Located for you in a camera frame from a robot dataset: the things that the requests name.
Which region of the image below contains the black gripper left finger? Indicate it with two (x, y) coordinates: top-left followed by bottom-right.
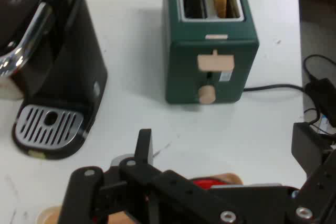
(57, 129), (169, 224)

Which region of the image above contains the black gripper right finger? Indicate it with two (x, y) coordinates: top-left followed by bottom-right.
(291, 123), (336, 224)

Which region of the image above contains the green two-slot toaster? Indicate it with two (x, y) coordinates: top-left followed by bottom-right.
(162, 0), (260, 105)

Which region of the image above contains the black power adapter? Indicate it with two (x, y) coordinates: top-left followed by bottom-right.
(304, 77), (336, 127)

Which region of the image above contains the red bowl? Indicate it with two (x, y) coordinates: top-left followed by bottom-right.
(188, 178), (226, 190)

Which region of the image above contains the black coffee machine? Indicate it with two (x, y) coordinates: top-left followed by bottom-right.
(0, 0), (109, 161)

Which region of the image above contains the black toaster power cable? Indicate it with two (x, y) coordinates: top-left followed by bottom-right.
(243, 84), (308, 93)

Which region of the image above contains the thin black looped cable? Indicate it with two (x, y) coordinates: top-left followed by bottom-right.
(303, 55), (336, 83)

